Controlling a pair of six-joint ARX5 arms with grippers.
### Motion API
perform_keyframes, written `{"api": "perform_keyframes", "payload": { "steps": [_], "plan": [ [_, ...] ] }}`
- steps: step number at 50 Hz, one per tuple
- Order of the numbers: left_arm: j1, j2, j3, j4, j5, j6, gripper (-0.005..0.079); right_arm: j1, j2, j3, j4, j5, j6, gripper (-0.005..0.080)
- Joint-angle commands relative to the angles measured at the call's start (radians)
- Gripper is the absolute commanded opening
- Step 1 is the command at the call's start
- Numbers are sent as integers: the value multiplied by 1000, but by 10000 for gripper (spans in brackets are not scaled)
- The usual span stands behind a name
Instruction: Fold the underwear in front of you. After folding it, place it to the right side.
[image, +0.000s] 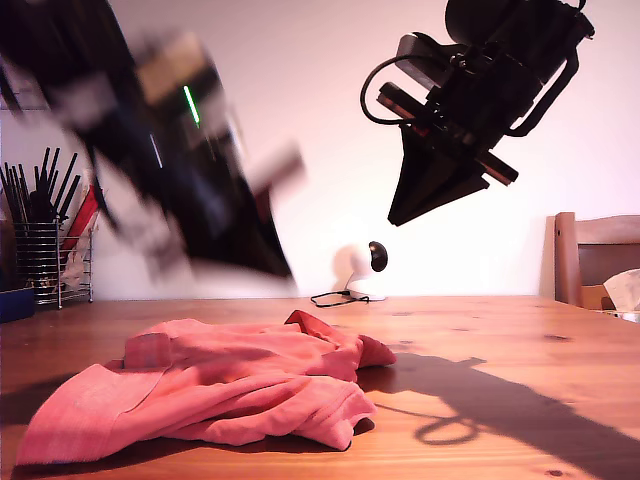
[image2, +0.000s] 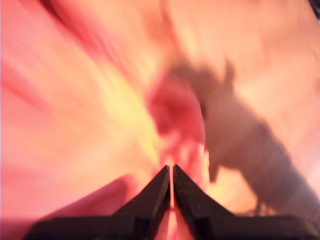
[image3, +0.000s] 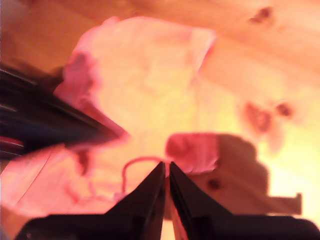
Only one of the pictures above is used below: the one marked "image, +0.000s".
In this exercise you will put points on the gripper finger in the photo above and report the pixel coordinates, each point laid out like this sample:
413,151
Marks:
245,245

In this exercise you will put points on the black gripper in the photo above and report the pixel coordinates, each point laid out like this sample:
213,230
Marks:
480,105

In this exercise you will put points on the red underwear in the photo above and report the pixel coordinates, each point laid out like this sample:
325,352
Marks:
225,390

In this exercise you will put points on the wooden chair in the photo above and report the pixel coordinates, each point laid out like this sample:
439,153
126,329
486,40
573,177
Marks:
567,260

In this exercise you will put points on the red chopstick packet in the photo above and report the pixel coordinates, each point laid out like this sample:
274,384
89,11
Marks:
82,215

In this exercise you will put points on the white plastic packet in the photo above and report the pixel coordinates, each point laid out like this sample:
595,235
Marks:
75,265

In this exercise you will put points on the white paper wrapper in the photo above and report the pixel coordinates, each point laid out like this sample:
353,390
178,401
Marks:
87,177

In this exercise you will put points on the black chopstick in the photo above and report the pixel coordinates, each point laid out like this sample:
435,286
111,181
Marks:
67,177
7,195
14,192
45,160
55,160
72,192
25,182

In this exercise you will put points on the brown cardboard box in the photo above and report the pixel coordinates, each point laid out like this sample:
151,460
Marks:
592,297

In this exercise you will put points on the white tissue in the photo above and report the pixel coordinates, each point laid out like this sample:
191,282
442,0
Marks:
625,290

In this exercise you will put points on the patterned tissue box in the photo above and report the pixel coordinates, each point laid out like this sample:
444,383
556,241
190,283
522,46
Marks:
625,316

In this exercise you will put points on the dark blue box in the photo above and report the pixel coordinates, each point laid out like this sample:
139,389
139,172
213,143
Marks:
15,305

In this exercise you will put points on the brown container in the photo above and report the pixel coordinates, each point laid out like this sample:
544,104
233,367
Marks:
6,255

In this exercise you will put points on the white round security camera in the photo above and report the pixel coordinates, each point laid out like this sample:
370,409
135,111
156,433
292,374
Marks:
360,270

